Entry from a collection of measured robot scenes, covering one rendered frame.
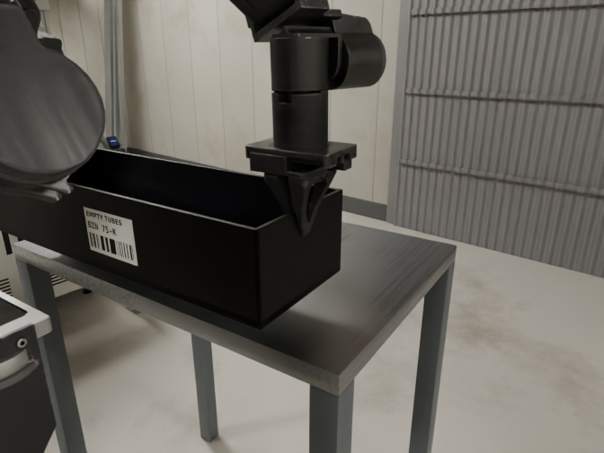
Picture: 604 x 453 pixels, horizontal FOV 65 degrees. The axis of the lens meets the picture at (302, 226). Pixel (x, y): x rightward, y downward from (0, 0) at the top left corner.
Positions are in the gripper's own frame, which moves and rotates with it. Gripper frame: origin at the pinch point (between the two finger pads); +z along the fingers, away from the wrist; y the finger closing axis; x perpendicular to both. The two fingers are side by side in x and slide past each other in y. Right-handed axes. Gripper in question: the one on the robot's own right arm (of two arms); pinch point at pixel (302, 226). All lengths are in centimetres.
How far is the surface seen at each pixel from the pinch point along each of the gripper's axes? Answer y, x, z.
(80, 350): 137, -43, 95
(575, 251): -22, -238, 88
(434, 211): 61, -248, 82
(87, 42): 439, -270, -27
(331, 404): -5.7, 3.1, 19.8
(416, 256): -2.2, -32.8, 15.9
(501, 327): -2, -155, 98
